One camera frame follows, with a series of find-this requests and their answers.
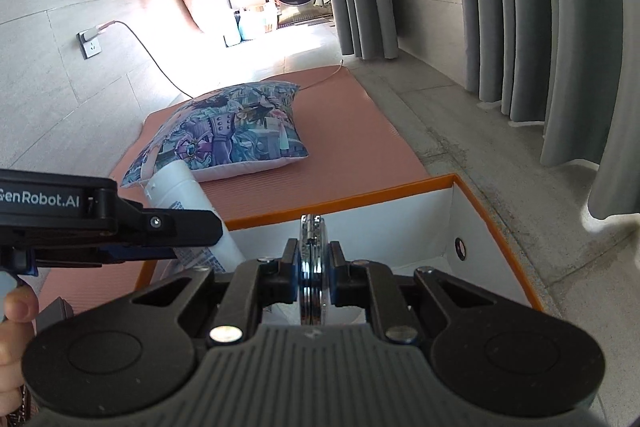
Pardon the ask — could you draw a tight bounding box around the round silver compact mirror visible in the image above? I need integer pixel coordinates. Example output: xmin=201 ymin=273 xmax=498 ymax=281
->
xmin=298 ymin=214 xmax=331 ymax=327

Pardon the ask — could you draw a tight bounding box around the printed pillow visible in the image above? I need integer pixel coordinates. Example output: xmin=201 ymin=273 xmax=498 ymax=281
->
xmin=121 ymin=81 xmax=310 ymax=189

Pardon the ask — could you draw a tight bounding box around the orange cardboard box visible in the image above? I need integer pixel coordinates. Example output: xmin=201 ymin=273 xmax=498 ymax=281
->
xmin=136 ymin=173 xmax=546 ymax=329

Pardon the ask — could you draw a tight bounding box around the person's left hand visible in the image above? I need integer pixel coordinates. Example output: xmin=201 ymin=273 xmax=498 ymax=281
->
xmin=0 ymin=284 xmax=40 ymax=411

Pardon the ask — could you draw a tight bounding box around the white tube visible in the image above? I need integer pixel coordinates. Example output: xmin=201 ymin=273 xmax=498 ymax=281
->
xmin=144 ymin=159 xmax=247 ymax=276

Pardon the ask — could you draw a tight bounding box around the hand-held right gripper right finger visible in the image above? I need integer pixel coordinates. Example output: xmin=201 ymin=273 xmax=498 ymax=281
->
xmin=327 ymin=241 xmax=532 ymax=346

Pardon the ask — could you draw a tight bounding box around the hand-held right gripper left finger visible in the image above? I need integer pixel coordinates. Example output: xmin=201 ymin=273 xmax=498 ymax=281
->
xmin=130 ymin=238 xmax=302 ymax=347

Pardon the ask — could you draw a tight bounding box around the dark charger cable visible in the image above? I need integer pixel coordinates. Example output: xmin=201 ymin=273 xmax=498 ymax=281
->
xmin=82 ymin=20 xmax=197 ymax=100

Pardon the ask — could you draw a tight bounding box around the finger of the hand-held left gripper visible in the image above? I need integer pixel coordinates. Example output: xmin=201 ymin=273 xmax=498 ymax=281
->
xmin=0 ymin=246 xmax=177 ymax=279
xmin=95 ymin=188 xmax=225 ymax=249

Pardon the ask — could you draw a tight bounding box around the blue and white box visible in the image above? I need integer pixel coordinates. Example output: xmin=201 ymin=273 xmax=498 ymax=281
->
xmin=235 ymin=3 xmax=279 ymax=42

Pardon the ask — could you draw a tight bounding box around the pink thin cable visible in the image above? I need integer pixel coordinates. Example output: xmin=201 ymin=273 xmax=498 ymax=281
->
xmin=299 ymin=61 xmax=347 ymax=90

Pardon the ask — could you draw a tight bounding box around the white wall socket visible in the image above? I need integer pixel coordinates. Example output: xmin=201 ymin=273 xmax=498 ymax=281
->
xmin=76 ymin=27 xmax=104 ymax=60

